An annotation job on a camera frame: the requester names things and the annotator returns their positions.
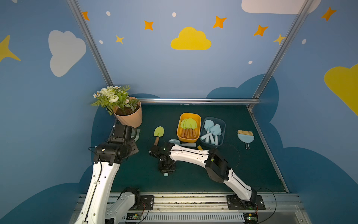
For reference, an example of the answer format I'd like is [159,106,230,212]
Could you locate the controller board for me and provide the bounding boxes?
[125,213,143,222]
[243,213,258,224]

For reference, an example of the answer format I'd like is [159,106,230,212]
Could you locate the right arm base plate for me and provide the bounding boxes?
[226,194,266,211]

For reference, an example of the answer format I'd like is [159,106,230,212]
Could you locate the blue dustpan brush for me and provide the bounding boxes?
[237,130,255,150]

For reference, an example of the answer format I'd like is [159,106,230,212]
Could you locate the green shovel wooden handle back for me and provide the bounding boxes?
[154,126,164,146]

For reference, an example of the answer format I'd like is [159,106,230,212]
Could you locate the green dustpan brush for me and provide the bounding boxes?
[131,128,140,141]

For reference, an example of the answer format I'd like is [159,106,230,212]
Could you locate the green shovel wooden handle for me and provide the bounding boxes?
[192,120,197,139]
[187,118,194,139]
[180,119,187,138]
[154,126,164,146]

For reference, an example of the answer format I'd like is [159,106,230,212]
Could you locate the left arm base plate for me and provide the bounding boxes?
[138,195,155,211]

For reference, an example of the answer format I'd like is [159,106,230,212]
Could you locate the terracotta pot with flowers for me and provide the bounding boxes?
[91,85,143,128]

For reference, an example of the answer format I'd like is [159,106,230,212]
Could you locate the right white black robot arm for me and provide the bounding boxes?
[149,143,257,204]

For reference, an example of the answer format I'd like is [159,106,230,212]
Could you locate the yellow storage box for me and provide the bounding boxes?
[177,113,201,143]

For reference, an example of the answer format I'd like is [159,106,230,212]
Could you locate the blue-grey storage box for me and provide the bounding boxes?
[199,117,226,147]

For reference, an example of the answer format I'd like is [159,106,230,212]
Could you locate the green shovel corner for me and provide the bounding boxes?
[181,119,190,138]

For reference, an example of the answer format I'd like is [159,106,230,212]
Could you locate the aluminium front rail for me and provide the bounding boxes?
[70,192,312,224]

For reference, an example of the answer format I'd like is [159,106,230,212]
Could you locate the right controller board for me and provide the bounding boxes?
[243,213,258,224]

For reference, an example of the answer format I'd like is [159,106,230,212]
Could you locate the left controller board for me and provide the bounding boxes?
[125,213,143,222]

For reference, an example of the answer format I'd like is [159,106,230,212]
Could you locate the blue shovel sideways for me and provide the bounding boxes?
[168,139,197,147]

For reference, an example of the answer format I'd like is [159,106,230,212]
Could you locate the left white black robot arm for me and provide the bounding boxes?
[76,124,142,224]

